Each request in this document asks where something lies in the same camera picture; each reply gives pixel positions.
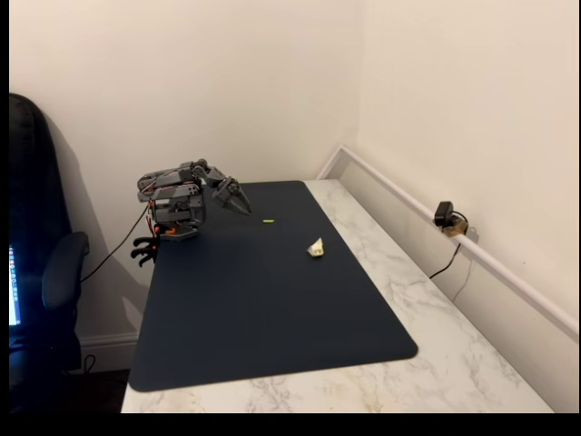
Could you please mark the gray gripper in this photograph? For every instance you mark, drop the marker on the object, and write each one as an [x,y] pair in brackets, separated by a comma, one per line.
[230,196]

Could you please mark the white plastic bracket piece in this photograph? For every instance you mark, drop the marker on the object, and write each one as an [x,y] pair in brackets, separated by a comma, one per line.
[316,248]

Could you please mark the dark navy desk mat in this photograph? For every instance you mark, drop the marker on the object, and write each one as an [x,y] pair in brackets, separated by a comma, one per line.
[272,295]

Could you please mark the black clamp with orange trigger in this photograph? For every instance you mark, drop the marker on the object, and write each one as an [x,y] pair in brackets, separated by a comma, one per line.
[146,241]
[144,256]

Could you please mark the white baseboard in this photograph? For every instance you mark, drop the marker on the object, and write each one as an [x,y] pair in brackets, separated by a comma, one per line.
[109,345]

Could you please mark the black office chair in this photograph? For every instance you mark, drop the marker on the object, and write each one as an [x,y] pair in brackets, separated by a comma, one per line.
[41,204]

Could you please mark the black webcam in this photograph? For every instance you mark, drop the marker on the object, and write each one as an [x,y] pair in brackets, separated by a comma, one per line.
[442,213]

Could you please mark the small wooden block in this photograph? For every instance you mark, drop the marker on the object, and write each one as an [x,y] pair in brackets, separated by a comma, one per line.
[455,229]

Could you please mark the laptop with lit screen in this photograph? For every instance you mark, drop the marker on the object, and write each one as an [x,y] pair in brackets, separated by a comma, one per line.
[14,286]

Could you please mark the white wall trim rail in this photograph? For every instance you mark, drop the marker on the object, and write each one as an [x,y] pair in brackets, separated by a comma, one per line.
[499,268]

